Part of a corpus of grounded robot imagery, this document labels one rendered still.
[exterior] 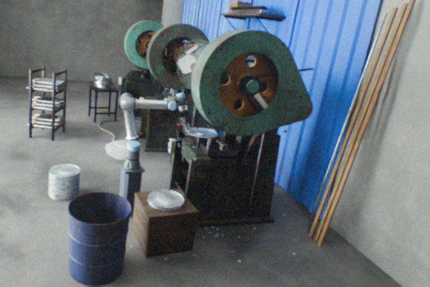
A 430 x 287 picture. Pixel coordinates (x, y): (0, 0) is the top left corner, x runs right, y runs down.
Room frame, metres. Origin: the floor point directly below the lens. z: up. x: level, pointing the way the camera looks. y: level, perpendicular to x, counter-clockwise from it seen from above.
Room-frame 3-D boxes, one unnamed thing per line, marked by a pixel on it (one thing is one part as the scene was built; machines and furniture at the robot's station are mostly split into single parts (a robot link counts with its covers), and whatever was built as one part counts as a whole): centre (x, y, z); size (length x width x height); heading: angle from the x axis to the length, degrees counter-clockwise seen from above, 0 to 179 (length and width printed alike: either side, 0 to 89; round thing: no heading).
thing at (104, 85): (5.73, 1.08, 0.40); 0.45 x 0.40 x 0.79; 28
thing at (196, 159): (2.82, -0.71, 0.45); 0.92 x 0.12 x 0.90; 106
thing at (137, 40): (6.48, 0.20, 0.87); 1.53 x 0.99 x 1.74; 109
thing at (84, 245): (2.04, 0.36, 0.24); 0.42 x 0.42 x 0.48
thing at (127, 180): (2.81, 0.23, 0.23); 0.19 x 0.19 x 0.45; 26
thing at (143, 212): (2.44, -0.09, 0.18); 0.40 x 0.38 x 0.35; 113
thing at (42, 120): (4.61, 1.64, 0.47); 0.46 x 0.43 x 0.95; 86
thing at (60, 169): (3.01, 0.89, 0.25); 0.29 x 0.29 x 0.01
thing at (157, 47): (4.80, -0.36, 0.87); 1.53 x 0.99 x 1.74; 104
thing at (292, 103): (2.75, -0.69, 1.33); 1.03 x 0.28 x 0.82; 106
